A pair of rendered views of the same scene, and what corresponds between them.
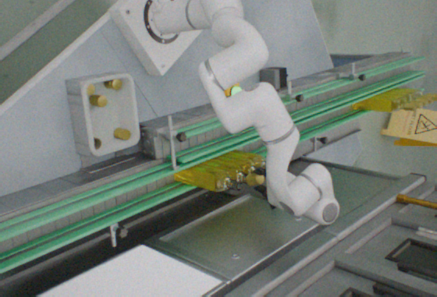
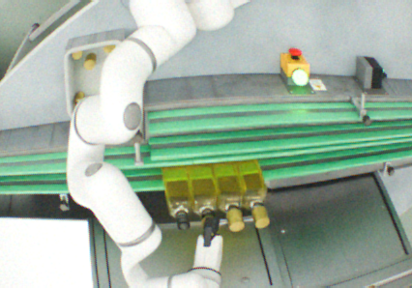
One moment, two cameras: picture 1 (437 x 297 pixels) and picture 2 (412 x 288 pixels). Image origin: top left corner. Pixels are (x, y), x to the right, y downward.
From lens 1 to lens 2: 1.00 m
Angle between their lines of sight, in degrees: 39
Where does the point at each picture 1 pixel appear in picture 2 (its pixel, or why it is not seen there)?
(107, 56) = (118, 14)
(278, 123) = (112, 229)
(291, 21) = (405, 19)
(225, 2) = (146, 20)
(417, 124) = not seen: outside the picture
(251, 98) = (82, 186)
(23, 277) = not seen: hidden behind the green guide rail
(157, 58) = not seen: hidden behind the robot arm
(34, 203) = (16, 150)
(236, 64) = (90, 128)
